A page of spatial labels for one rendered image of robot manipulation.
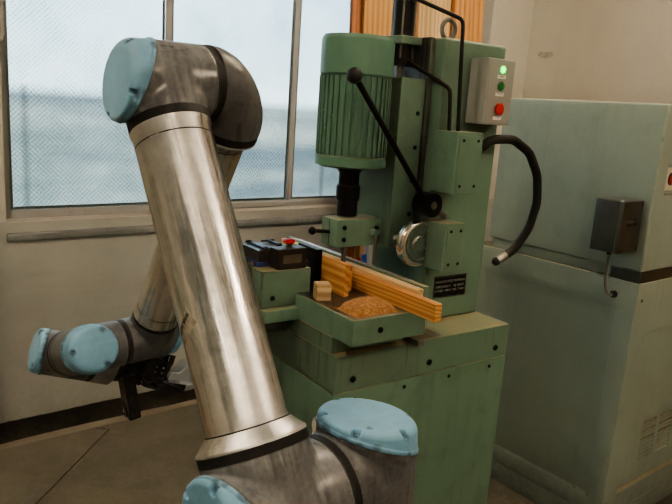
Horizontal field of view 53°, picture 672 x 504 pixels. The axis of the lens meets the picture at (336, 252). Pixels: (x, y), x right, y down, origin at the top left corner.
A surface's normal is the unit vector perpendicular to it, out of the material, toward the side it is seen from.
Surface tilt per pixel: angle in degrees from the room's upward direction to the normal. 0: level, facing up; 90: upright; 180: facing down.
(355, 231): 90
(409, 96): 90
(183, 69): 64
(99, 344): 69
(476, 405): 90
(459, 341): 90
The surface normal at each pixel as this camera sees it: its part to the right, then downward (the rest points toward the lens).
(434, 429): 0.58, 0.21
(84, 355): 0.60, -0.16
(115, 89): -0.76, -0.02
